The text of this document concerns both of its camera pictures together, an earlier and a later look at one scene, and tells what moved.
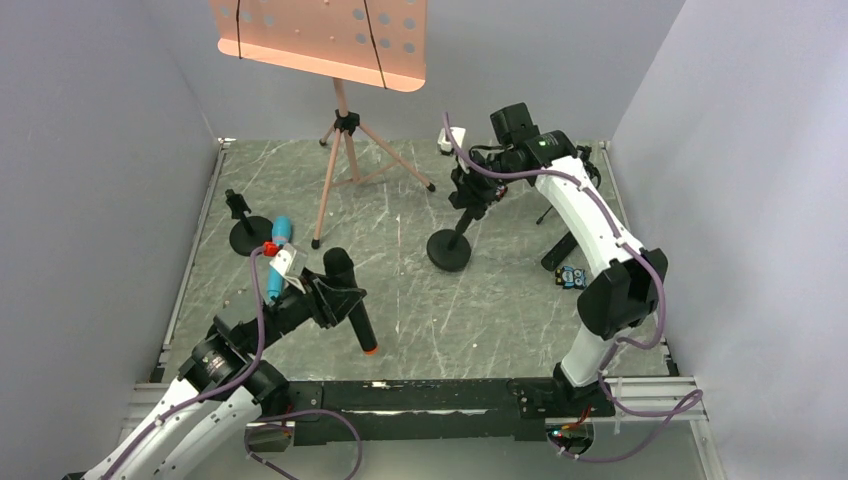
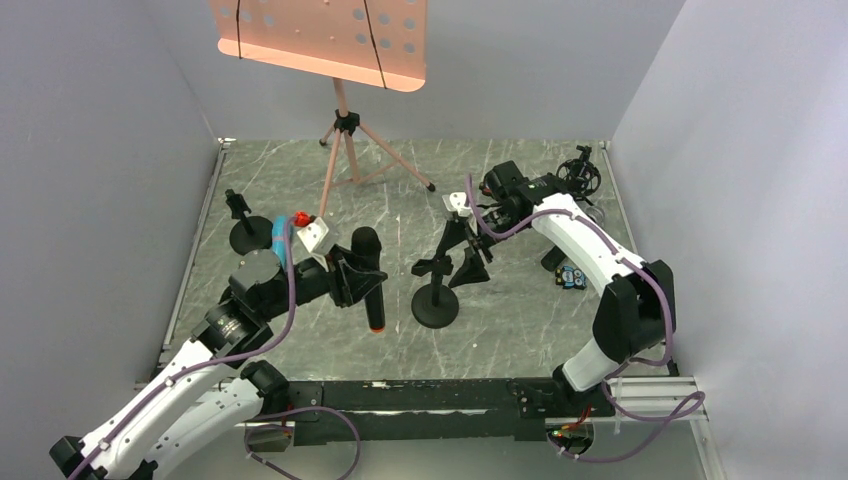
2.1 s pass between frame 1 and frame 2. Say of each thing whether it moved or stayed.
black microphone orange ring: moved
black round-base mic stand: moved
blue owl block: stayed
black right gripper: moved
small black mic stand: stayed
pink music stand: stayed
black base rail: stayed
